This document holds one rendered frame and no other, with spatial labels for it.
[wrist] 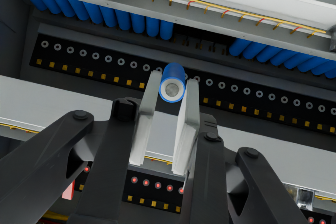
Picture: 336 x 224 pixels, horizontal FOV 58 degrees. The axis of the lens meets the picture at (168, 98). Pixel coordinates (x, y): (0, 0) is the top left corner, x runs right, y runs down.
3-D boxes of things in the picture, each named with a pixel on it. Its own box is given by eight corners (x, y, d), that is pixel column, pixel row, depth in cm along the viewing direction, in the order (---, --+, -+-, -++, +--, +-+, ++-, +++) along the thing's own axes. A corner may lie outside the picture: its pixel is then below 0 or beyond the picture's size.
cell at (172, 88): (167, 85, 27) (163, 107, 20) (161, 65, 26) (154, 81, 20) (187, 79, 26) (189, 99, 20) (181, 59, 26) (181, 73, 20)
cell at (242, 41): (230, 43, 44) (243, 25, 38) (242, 45, 44) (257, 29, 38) (227, 54, 44) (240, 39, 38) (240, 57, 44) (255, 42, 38)
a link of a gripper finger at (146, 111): (142, 167, 15) (127, 164, 15) (154, 111, 22) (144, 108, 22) (153, 115, 14) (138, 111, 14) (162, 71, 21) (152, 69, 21)
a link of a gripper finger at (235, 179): (196, 158, 13) (264, 174, 13) (195, 110, 18) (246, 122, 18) (187, 186, 13) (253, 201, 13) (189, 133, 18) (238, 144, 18)
